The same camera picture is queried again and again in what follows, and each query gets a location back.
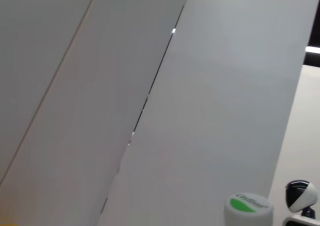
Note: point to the clear green-label water bottle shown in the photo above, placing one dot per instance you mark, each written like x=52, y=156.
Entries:
x=247, y=211

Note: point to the ceiling light strip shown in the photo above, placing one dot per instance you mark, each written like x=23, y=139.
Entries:
x=313, y=49

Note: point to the white humanoid robot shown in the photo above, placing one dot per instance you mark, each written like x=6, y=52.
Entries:
x=303, y=196

